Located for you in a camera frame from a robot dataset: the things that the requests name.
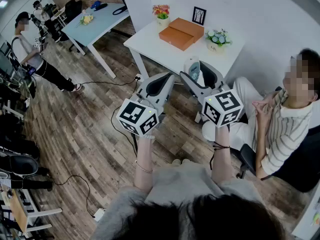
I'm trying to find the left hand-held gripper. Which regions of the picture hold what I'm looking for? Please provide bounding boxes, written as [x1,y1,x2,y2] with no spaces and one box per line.
[116,71,176,138]

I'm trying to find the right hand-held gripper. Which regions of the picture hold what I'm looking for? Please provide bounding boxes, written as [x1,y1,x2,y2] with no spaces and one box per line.
[179,60,245,129]

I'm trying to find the white handheld device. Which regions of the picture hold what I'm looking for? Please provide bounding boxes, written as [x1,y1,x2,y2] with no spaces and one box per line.
[183,56,202,85]

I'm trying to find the orange box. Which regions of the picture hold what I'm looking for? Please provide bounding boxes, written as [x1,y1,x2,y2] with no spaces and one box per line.
[158,17,205,52]

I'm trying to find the person's right forearm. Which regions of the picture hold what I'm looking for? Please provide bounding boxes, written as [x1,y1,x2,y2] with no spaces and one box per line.
[211,125,241,185]

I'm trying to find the person's left forearm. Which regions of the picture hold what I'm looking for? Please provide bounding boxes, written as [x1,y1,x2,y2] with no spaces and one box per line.
[133,133,158,192]

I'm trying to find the blue white flowers in pot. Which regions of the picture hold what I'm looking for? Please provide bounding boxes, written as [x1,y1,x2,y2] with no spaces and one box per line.
[204,28,233,55]

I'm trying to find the black wrist band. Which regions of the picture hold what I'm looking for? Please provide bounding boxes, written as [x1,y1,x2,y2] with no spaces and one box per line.
[209,141,231,170]

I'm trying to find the red orange flowers in pot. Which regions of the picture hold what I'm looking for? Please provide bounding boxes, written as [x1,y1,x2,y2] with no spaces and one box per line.
[152,4,171,29]

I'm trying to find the light blue table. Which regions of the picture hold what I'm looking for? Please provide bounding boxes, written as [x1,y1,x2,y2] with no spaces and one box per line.
[61,2,131,80]

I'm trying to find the person's grey shirt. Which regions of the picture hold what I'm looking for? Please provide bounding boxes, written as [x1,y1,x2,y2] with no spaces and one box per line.
[91,162,267,240]

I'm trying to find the yellow flower bouquet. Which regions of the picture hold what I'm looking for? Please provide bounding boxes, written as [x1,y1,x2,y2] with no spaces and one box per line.
[79,13,95,26]

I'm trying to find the white power adapter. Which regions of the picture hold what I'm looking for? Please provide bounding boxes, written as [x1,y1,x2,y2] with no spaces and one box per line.
[93,208,107,222]

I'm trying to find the black grey office chair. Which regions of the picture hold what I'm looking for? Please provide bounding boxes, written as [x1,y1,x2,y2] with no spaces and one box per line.
[0,154,40,177]

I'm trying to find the wooden side table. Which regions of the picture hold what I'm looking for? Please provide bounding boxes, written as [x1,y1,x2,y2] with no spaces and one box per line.
[0,183,63,239]

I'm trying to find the black floor cable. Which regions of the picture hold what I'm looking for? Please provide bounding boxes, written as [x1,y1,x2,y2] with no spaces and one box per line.
[81,78,138,87]

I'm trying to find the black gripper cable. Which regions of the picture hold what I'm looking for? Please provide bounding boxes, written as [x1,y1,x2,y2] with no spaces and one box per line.
[110,103,139,158]

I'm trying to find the black picture frame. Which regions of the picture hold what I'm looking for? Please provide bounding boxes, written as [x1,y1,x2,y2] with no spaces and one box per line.
[191,6,207,26]

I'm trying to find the thin silver bracelet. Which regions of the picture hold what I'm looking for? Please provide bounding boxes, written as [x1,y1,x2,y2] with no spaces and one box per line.
[134,160,154,174]

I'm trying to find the black ring monitor stand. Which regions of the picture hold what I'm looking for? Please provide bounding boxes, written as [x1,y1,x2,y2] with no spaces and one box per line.
[112,5,129,16]

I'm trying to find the black adapter cable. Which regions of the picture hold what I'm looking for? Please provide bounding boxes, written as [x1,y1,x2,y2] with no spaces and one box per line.
[48,174,96,219]

